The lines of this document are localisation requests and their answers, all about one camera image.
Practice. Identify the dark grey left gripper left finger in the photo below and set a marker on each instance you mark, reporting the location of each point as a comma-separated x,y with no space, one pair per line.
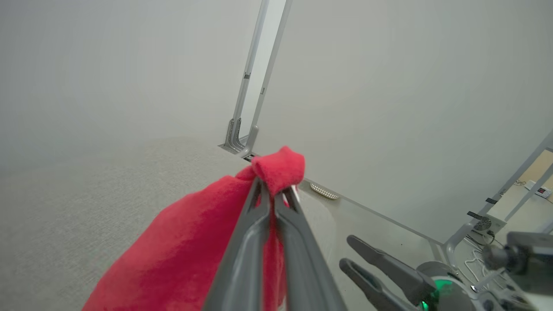
244,259

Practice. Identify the slanted grey metal frame bar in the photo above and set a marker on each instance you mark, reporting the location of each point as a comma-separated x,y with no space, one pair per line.
533,160
518,205

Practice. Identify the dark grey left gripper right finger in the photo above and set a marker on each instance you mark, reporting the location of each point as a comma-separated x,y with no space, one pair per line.
302,268

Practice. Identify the red and white T-shirt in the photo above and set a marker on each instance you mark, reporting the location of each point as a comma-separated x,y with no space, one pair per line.
181,250

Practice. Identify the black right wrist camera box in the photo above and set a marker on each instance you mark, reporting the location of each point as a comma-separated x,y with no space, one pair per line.
525,255

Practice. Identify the white box with round fan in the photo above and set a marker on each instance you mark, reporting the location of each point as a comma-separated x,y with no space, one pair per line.
484,223

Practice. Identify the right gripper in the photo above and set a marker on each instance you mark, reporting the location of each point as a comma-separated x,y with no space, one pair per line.
449,293

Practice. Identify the white perforated oval object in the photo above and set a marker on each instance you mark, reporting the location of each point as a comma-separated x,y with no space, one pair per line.
324,191

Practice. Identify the grey metal frame post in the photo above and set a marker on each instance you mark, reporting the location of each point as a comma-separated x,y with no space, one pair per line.
270,73
248,73

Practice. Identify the white box with red display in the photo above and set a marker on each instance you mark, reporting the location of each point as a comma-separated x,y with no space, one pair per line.
542,190

